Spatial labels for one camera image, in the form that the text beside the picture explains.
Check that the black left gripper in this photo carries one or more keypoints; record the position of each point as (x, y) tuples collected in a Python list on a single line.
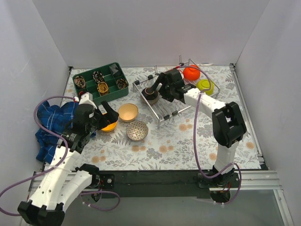
[(100, 120)]

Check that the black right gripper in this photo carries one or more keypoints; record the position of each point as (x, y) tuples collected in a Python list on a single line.
[(162, 84)]

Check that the yellow bowl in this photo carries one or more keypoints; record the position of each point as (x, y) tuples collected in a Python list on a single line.
[(109, 127)]

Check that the beige ceramic bowl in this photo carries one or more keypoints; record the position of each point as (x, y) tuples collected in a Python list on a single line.
[(128, 112)]

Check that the black patterned bowl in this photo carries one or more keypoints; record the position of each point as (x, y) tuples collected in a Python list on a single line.
[(149, 96)]

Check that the brown patterned white bowl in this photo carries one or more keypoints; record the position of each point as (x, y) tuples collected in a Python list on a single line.
[(137, 130)]

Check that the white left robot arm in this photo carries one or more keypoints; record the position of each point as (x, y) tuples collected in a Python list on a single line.
[(48, 204)]

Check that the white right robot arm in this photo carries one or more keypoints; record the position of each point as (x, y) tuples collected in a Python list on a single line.
[(227, 121)]

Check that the yellow rolled tie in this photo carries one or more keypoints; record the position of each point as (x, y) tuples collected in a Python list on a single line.
[(103, 88)]

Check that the orange bowl right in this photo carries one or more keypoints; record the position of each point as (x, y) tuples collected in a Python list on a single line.
[(191, 73)]

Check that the dark gold rolled tie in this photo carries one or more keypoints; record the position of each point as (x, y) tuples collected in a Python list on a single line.
[(122, 83)]

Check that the green compartment tray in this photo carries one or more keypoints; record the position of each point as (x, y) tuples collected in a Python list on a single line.
[(91, 85)]

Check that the floral dark rolled tie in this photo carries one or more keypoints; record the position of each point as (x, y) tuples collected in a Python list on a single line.
[(98, 77)]

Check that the lime green bowl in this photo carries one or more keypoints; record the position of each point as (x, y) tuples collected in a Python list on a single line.
[(205, 84)]

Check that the floral table mat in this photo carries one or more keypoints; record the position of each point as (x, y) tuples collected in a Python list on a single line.
[(169, 147)]

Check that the brown rolled tie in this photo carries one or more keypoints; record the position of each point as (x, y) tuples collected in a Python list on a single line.
[(79, 82)]

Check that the grey folded item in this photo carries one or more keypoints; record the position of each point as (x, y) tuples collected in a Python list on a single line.
[(115, 70)]

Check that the blue plaid cloth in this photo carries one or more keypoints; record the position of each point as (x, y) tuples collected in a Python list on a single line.
[(53, 118)]

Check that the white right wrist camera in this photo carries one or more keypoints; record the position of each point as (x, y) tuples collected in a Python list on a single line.
[(176, 74)]

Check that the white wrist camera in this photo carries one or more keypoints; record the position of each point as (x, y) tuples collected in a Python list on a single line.
[(176, 74), (87, 98)]

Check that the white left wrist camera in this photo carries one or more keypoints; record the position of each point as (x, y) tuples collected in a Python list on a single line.
[(87, 98)]

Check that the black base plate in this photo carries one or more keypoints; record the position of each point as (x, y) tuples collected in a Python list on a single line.
[(166, 183)]

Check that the aluminium frame rail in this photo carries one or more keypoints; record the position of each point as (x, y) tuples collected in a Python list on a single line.
[(251, 180)]

